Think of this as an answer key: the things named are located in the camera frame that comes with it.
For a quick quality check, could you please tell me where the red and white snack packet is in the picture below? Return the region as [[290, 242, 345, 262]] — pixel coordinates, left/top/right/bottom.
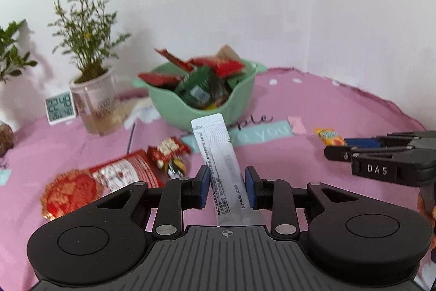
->
[[89, 148, 166, 193]]

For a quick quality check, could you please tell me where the leafy plant in glass vase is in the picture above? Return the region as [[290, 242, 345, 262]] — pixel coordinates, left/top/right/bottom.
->
[[0, 19, 38, 157]]

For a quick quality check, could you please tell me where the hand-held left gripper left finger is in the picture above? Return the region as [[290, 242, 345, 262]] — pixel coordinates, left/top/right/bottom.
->
[[97, 165, 210, 241]]

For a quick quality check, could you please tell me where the thin black cable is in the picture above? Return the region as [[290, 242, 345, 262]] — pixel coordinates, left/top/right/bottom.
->
[[127, 122, 137, 155]]

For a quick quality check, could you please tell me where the bright red stick packet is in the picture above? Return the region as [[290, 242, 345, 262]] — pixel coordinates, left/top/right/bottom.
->
[[155, 48, 195, 71]]

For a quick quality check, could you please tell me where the dark green snack packet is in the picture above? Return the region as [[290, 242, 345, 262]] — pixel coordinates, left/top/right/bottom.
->
[[175, 66, 213, 107]]

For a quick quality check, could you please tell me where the person's right hand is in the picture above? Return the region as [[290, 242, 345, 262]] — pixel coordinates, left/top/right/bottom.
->
[[417, 190, 436, 220]]

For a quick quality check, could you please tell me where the white digital clock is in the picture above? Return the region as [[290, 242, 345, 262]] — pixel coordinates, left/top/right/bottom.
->
[[45, 91, 76, 125]]

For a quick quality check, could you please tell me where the white cloth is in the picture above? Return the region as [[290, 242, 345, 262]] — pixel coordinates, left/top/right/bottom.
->
[[123, 97, 161, 130]]

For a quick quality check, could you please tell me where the plant in clear printed cup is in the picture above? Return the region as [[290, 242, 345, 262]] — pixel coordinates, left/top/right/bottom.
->
[[48, 0, 132, 136]]

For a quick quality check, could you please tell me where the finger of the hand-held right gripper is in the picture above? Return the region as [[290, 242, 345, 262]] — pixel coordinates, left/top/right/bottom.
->
[[323, 145, 413, 162], [344, 131, 436, 148]]

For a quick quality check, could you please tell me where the black and gold wrapped candy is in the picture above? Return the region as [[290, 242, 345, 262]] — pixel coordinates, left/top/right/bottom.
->
[[165, 158, 188, 180]]

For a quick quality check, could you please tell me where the long red printed packet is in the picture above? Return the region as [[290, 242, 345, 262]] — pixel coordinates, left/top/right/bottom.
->
[[191, 57, 247, 78]]

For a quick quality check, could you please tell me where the small red flower-print packet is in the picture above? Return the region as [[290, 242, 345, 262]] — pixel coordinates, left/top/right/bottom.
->
[[146, 137, 191, 169]]

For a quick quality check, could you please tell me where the green plastic bowl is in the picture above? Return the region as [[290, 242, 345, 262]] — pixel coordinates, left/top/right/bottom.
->
[[132, 61, 268, 131]]

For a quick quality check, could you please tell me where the ornate red gold packet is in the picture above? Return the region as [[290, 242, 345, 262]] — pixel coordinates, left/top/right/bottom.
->
[[40, 169, 104, 220]]

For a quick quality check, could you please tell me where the pink printed tablecloth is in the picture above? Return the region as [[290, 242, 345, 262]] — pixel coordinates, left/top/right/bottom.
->
[[0, 66, 436, 291]]

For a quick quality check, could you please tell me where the white stick packet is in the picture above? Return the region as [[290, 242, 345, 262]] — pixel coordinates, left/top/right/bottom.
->
[[191, 113, 264, 227]]

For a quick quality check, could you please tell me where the orange and yellow candy packet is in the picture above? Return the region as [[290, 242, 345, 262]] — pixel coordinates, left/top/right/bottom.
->
[[314, 127, 347, 146]]

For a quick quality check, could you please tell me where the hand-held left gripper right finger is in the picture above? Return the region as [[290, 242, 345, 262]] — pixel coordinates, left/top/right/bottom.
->
[[245, 166, 362, 240]]

